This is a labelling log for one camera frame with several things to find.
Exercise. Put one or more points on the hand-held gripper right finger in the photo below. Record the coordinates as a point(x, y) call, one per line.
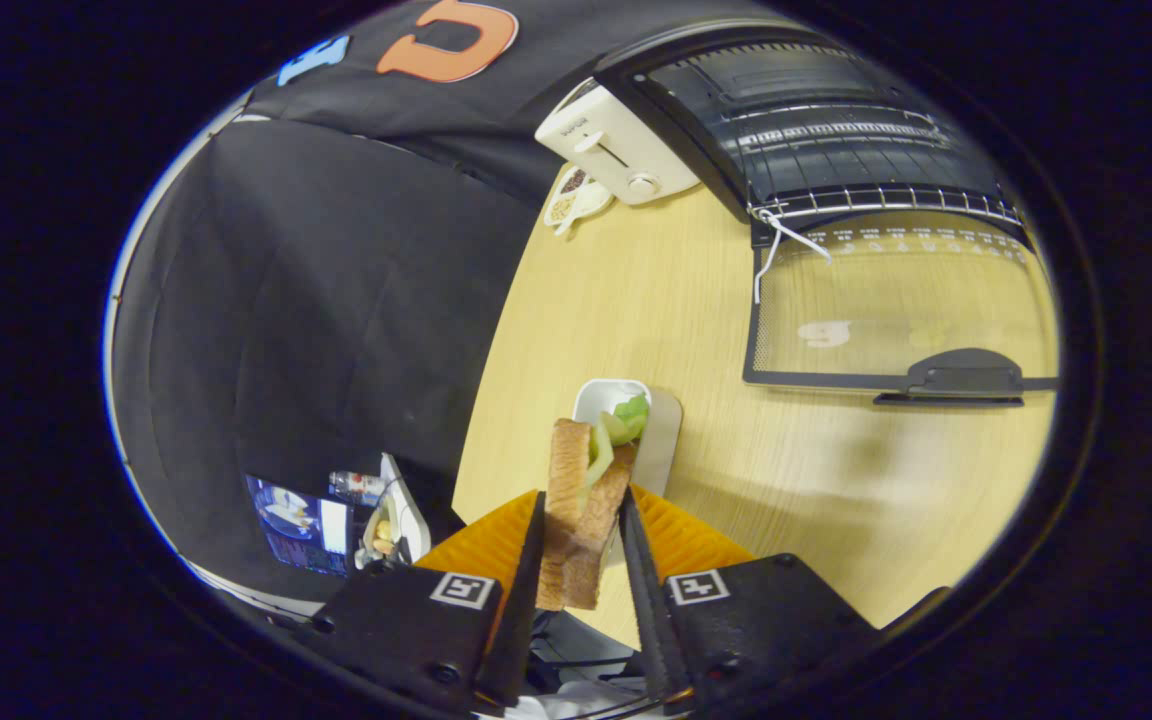
point(651, 610)

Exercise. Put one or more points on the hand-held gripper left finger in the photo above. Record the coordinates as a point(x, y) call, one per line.
point(524, 600)

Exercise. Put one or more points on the toast sandwich with lettuce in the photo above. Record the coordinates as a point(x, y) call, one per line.
point(571, 500)

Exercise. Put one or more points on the black toaster oven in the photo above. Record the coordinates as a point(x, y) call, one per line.
point(966, 378)

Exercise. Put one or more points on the white pop-up toaster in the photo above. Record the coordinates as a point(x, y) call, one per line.
point(626, 150)

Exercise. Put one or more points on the white rectangular plate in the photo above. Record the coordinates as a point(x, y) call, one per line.
point(601, 398)

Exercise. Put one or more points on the computer screen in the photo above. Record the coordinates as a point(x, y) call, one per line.
point(296, 520)

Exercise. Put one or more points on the black backdrop cloth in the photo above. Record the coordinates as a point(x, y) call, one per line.
point(336, 300)

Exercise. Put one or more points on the small white spice dish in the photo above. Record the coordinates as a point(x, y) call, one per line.
point(576, 202)

